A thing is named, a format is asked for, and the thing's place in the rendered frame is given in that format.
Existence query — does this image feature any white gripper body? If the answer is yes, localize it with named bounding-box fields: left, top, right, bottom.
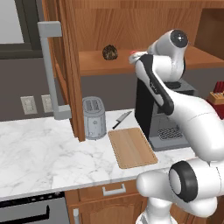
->
left=129, top=52, right=147, bottom=67

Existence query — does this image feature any dark brown round bread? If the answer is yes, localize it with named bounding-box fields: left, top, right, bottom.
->
left=101, top=44, right=120, bottom=61

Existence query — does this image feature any wooden cabinet door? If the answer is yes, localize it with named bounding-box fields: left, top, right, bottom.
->
left=41, top=0, right=87, bottom=143
left=193, top=8, right=224, bottom=61

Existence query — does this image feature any wooden cutting board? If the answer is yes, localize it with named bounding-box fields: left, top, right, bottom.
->
left=107, top=127, right=159, bottom=170

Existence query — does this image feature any black coffee machine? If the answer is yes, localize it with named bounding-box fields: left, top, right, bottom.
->
left=134, top=76, right=200, bottom=152

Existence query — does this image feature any grey toaster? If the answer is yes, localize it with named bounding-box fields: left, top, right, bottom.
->
left=81, top=95, right=108, bottom=141

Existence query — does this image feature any knife block with red knives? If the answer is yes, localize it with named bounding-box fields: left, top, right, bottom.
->
left=206, top=80, right=224, bottom=121

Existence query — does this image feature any dark framed window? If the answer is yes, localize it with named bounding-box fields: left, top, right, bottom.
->
left=0, top=0, right=46, bottom=60

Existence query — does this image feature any wooden drawer front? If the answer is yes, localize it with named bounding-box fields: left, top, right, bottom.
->
left=76, top=179, right=141, bottom=203

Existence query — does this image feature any wooden base cupboard door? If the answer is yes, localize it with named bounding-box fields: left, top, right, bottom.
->
left=71, top=200, right=149, bottom=224

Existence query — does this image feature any grey dishwasher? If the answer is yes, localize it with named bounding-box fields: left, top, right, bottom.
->
left=0, top=191, right=72, bottom=224

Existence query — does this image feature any wooden wall cabinet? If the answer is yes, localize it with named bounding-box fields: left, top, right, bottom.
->
left=71, top=0, right=224, bottom=78

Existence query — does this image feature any black handled kitchen knife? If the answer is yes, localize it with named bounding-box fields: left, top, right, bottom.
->
left=112, top=110, right=133, bottom=130

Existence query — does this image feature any grey cabinet door handle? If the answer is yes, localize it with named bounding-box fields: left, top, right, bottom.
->
left=37, top=20, right=73, bottom=121

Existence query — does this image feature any white wall outlet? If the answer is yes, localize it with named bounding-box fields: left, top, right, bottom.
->
left=19, top=95, right=39, bottom=116
left=40, top=94, right=54, bottom=114

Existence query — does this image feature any grey drawer handle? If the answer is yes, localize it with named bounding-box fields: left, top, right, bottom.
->
left=101, top=182, right=127, bottom=197

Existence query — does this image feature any grey base cupboard handle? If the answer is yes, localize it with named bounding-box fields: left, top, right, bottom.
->
left=73, top=207, right=81, bottom=224

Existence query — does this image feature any black dishwasher handle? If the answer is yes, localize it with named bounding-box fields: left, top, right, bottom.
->
left=0, top=205, right=51, bottom=224

